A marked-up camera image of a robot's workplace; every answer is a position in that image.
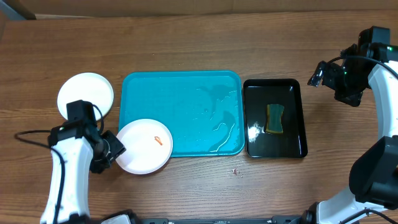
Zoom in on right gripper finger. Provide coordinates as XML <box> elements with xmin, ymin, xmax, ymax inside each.
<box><xmin>335</xmin><ymin>91</ymin><xmax>363</xmax><ymax>107</ymax></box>
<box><xmin>307</xmin><ymin>61</ymin><xmax>326</xmax><ymax>87</ymax></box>

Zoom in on pinkish white plate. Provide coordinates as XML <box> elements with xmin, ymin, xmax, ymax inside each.
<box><xmin>116</xmin><ymin>119</ymin><xmax>173</xmax><ymax>175</ymax></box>

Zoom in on green yellow sponge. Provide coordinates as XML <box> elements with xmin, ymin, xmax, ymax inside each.
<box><xmin>266</xmin><ymin>104</ymin><xmax>284</xmax><ymax>134</ymax></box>

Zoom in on white plate top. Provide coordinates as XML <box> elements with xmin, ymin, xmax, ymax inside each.
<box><xmin>57</xmin><ymin>72</ymin><xmax>114</xmax><ymax>119</ymax></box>

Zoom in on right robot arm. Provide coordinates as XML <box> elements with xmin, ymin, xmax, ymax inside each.
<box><xmin>272</xmin><ymin>41</ymin><xmax>397</xmax><ymax>224</ymax></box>

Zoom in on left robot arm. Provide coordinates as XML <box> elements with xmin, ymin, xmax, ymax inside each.
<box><xmin>40</xmin><ymin>126</ymin><xmax>126</xmax><ymax>223</ymax></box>

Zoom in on black rectangular tray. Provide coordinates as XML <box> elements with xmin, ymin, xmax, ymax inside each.
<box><xmin>243</xmin><ymin>78</ymin><xmax>308</xmax><ymax>159</ymax></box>

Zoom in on teal plastic tray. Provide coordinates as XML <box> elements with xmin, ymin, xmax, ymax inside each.
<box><xmin>119</xmin><ymin>70</ymin><xmax>245</xmax><ymax>157</ymax></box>

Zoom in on small debris on table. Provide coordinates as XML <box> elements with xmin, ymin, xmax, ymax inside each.
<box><xmin>231</xmin><ymin>165</ymin><xmax>243</xmax><ymax>178</ymax></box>

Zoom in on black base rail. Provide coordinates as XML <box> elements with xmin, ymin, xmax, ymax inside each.
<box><xmin>99</xmin><ymin>210</ymin><xmax>308</xmax><ymax>224</ymax></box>

